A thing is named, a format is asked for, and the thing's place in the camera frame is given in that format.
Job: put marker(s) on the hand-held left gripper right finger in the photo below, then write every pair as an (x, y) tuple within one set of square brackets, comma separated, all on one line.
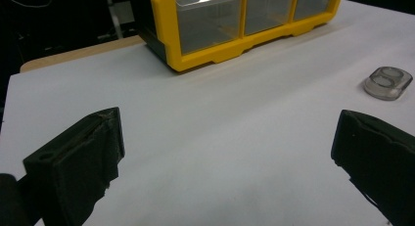
[(378, 160)]

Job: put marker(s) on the yellow drawer organizer cabinet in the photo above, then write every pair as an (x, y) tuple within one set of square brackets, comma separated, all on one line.
[(225, 51)]

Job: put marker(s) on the white table mat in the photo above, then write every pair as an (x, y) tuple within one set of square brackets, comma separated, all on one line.
[(228, 128)]

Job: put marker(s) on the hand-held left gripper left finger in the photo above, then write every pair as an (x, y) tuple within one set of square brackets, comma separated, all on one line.
[(75, 160)]

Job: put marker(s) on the clear plastic two-well case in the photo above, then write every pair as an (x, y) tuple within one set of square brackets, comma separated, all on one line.
[(387, 83)]

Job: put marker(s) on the clear plastic drawer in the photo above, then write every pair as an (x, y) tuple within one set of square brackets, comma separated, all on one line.
[(267, 10), (208, 23), (311, 4)]

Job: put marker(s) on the metal stand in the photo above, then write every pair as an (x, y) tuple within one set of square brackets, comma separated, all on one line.
[(115, 14)]

